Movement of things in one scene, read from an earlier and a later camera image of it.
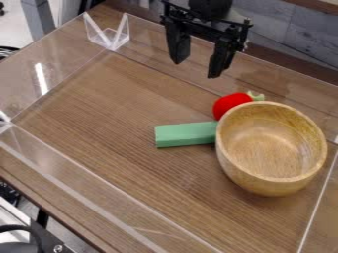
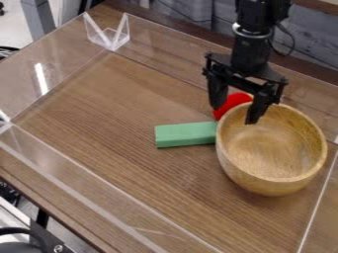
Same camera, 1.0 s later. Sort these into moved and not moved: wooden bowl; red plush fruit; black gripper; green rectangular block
Moved: black gripper
Not moved: green rectangular block; red plush fruit; wooden bowl
